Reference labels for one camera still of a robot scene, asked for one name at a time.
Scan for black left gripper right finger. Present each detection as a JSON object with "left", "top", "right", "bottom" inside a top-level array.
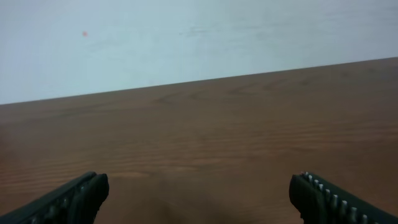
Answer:
[{"left": 289, "top": 172, "right": 397, "bottom": 224}]

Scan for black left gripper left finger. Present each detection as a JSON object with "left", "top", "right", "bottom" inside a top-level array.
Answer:
[{"left": 1, "top": 172, "right": 109, "bottom": 224}]

